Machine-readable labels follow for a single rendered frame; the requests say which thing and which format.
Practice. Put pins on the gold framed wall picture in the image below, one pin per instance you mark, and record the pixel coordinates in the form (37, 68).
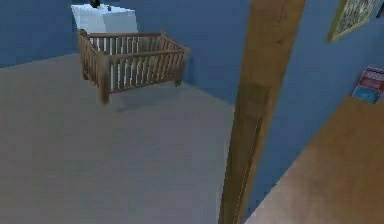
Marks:
(351, 16)

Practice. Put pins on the brown wooden door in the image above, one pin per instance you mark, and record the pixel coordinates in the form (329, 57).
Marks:
(256, 110)

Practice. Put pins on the pink and blue book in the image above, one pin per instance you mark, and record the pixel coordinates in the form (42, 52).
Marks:
(369, 85)

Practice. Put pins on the small black object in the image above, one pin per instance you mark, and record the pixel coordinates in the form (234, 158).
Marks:
(95, 3)

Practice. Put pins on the brown wooden crib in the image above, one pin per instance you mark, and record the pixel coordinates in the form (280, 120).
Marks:
(133, 61)

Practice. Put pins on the white chest of drawers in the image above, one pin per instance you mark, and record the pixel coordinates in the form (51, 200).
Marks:
(106, 20)

